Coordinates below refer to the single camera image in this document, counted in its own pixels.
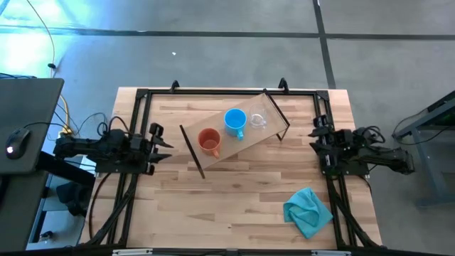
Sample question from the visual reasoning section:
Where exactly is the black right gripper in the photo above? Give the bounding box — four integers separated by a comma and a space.
307, 114, 353, 176

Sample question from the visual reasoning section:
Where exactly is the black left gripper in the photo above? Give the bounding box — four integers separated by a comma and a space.
132, 122, 174, 176

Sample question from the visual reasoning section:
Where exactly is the orange mug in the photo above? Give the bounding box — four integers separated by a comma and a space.
197, 127, 223, 160

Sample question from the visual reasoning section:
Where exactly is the clear glass cup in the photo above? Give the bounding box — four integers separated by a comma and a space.
247, 102, 268, 129

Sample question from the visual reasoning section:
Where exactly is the blue mug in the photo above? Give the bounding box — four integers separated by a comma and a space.
223, 108, 248, 141

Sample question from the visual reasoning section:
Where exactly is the wooden shelf with black legs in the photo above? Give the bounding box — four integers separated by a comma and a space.
178, 88, 291, 181

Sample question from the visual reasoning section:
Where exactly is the teal cloth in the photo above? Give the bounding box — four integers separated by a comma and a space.
283, 187, 334, 240

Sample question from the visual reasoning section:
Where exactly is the black desk bar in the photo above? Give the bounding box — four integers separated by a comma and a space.
35, 151, 97, 188

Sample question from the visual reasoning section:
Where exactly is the black bag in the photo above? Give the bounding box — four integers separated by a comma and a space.
55, 181, 90, 218

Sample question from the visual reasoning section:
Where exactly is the grey metal stand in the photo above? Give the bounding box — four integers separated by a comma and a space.
392, 90, 455, 207

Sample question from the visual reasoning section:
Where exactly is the light grey cabinet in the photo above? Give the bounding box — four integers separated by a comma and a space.
26, 154, 95, 252

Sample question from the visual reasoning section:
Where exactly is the grey desk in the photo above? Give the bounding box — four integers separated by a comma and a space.
0, 78, 65, 175

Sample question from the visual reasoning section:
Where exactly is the black computer mouse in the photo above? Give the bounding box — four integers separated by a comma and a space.
4, 127, 31, 160

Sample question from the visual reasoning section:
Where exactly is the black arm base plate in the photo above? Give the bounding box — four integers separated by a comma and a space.
321, 158, 370, 178
95, 155, 145, 175

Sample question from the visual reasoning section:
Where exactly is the black metal table frame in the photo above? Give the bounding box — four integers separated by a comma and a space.
80, 87, 383, 256

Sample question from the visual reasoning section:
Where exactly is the thick black cable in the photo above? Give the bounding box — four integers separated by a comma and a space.
87, 172, 112, 240

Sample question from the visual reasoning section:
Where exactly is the thick yellow cable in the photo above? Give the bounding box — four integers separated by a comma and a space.
58, 94, 74, 136

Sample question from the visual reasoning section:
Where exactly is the silver frame bracket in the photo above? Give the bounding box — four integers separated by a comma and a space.
112, 248, 154, 256
311, 250, 352, 256

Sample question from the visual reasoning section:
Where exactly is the black mouse cable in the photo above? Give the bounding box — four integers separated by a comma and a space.
23, 122, 68, 134

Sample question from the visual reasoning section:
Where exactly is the thin yellow floor cable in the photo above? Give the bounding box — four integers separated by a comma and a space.
26, 0, 57, 78

